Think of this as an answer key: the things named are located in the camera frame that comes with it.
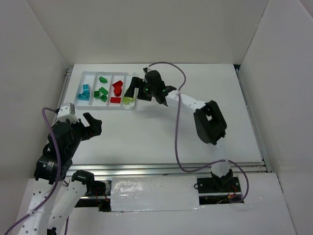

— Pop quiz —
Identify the red flower print lego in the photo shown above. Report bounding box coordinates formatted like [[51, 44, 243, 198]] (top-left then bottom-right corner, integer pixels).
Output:
[[113, 86, 122, 97]]

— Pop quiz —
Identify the lime 2x2 lego brick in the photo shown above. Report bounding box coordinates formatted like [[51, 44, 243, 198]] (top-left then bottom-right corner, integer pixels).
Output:
[[123, 96, 130, 105]]

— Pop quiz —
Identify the red 2x4 lego brick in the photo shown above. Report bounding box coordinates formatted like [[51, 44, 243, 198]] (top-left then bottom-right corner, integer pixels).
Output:
[[110, 97, 121, 104]]

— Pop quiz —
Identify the small green 2x2 lego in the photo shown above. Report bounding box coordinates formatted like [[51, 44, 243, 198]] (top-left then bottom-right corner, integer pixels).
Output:
[[100, 95, 108, 102]]

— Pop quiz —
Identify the dark green 2x4 lego brick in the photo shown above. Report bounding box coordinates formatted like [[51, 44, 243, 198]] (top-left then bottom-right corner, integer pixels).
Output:
[[98, 87, 109, 96]]

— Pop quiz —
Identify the green slope lego piece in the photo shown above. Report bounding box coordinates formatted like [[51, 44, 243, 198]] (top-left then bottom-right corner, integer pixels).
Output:
[[99, 76, 108, 84]]

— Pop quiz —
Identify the teal 2x4 lego brick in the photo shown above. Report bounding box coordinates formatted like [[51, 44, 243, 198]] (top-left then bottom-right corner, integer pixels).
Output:
[[77, 92, 90, 101]]

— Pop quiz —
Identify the teal frog lily lego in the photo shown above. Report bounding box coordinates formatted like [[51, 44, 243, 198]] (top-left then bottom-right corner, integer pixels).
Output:
[[82, 84, 90, 94]]

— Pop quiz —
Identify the red half-round lego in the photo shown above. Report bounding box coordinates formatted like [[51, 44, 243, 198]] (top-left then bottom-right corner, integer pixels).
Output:
[[112, 80, 123, 88]]

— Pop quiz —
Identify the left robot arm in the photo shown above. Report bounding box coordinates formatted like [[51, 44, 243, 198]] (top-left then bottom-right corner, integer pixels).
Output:
[[19, 113, 102, 235]]

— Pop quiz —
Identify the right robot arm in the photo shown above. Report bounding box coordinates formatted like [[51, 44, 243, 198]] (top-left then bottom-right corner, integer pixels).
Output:
[[124, 70, 233, 190]]

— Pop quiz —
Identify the white divided sorting tray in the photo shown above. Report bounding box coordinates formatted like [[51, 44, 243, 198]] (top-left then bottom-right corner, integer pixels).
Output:
[[74, 71, 136, 111]]

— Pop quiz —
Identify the white foil-taped panel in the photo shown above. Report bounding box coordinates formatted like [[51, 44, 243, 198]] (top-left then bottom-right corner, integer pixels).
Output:
[[111, 176, 200, 212]]

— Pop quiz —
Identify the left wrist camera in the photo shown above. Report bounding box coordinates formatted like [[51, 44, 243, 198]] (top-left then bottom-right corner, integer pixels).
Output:
[[56, 103, 78, 123]]

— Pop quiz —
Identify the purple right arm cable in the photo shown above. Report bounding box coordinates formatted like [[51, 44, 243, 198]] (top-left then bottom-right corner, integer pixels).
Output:
[[144, 62, 250, 204]]

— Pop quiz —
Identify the right side table rail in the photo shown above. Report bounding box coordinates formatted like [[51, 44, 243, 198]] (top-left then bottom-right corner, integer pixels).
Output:
[[234, 64, 273, 173]]

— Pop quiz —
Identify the aluminium table rail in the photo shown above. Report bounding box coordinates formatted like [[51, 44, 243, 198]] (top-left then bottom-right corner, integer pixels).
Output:
[[66, 162, 267, 179]]

